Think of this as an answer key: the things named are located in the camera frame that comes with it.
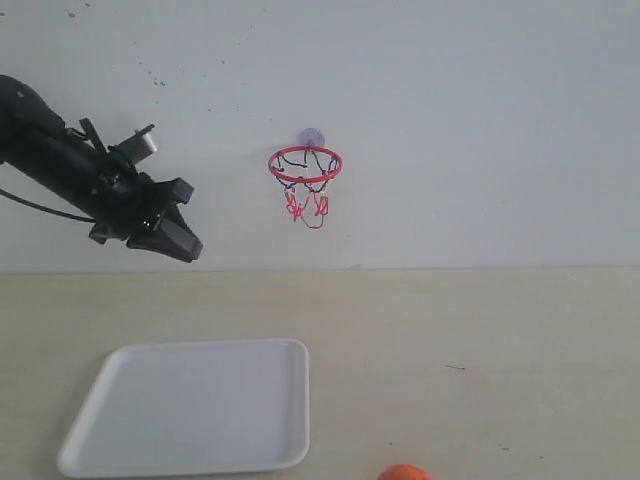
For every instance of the small orange basketball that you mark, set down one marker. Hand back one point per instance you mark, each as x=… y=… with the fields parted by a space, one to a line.
x=404 y=472

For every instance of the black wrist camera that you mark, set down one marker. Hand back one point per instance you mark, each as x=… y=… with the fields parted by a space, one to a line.
x=137 y=147

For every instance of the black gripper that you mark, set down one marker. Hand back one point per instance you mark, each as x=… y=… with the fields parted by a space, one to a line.
x=131 y=207

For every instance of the white plastic tray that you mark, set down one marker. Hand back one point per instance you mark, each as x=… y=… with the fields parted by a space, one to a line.
x=193 y=408

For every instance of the red mini basketball hoop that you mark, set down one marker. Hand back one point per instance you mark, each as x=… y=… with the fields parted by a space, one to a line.
x=305 y=174

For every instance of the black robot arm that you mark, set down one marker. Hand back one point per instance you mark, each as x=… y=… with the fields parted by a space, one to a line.
x=36 y=141

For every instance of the clear suction cup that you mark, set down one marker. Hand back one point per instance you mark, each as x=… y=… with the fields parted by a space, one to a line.
x=311 y=138

